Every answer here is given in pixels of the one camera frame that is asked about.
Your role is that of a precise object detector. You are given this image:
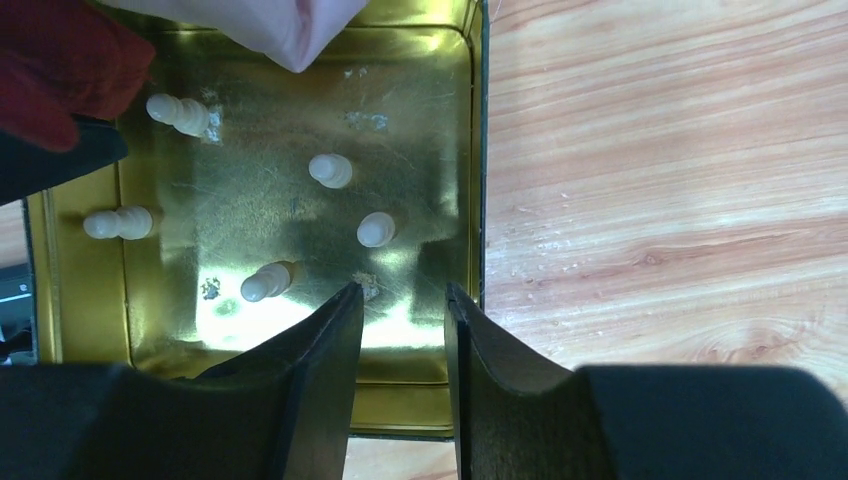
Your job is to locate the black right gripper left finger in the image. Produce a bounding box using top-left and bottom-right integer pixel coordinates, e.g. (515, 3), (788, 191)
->
(1, 283), (364, 479)

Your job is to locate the pink garment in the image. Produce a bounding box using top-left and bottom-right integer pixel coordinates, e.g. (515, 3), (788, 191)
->
(106, 0), (368, 73)

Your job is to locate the yellow metal tin box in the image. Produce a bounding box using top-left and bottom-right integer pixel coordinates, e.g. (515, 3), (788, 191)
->
(27, 1), (489, 440)

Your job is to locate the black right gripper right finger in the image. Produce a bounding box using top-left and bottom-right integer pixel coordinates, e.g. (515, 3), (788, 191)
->
(445, 284), (847, 479)

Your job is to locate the red t-shirt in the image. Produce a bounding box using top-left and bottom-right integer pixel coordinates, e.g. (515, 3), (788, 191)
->
(1, 1), (155, 152)

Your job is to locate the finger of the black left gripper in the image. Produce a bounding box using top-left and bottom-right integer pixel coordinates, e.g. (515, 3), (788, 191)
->
(1, 115), (129, 205)

